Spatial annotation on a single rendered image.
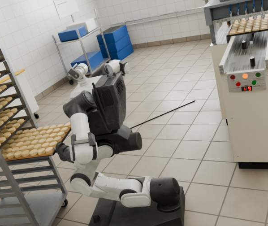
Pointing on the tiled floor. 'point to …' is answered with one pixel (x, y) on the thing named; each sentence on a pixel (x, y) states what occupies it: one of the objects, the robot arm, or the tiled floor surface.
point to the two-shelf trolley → (83, 49)
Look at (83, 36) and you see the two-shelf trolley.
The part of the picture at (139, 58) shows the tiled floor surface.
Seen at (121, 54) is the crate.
